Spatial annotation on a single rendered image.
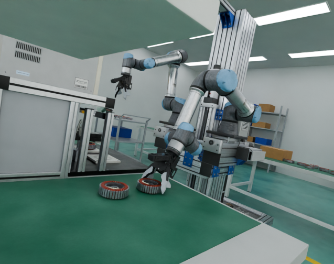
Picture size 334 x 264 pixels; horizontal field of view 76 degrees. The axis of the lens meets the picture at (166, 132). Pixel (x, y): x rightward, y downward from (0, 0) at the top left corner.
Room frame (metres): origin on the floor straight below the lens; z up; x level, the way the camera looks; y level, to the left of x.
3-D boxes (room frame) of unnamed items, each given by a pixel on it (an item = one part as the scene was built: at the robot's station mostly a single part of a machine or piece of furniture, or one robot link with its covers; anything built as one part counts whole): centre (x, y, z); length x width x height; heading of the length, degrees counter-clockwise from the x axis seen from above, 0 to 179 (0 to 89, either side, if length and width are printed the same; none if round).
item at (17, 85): (1.09, 0.65, 1.09); 0.68 x 0.44 x 0.05; 43
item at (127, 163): (1.30, 0.43, 0.76); 0.64 x 0.47 x 0.02; 43
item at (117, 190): (0.80, 0.16, 0.77); 0.11 x 0.11 x 0.04
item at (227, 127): (1.57, -0.44, 1.09); 0.15 x 0.15 x 0.10
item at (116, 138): (4.06, 0.88, 0.51); 1.01 x 0.60 x 1.01; 43
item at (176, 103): (1.91, -0.07, 1.20); 0.13 x 0.12 x 0.14; 40
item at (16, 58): (1.10, 0.66, 1.22); 0.44 x 0.39 x 0.20; 43
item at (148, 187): (0.92, 0.03, 0.77); 0.11 x 0.11 x 0.04
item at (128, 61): (1.69, 0.39, 1.45); 0.09 x 0.08 x 0.11; 130
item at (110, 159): (1.22, 0.34, 0.78); 0.15 x 0.15 x 0.01; 43
